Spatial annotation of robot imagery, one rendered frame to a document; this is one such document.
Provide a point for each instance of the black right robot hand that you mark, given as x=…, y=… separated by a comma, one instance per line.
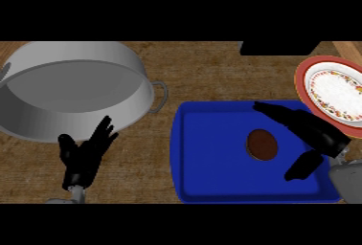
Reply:
x=310, y=127

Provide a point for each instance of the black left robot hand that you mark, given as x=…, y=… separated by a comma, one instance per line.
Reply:
x=83, y=159

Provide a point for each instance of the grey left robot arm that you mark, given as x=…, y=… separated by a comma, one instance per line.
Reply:
x=71, y=195

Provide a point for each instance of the black appliance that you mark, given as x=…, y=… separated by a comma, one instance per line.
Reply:
x=278, y=48

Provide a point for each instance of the blue plastic tray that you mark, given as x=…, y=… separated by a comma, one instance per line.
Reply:
x=226, y=166

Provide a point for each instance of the pale wooden board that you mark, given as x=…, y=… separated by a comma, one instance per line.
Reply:
x=350, y=51

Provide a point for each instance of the large grey metal pot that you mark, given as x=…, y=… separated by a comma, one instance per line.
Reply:
x=75, y=92

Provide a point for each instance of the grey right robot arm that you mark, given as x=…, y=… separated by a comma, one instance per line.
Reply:
x=346, y=178

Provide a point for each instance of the red-rimmed floral white plate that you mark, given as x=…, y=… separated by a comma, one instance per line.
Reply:
x=334, y=92

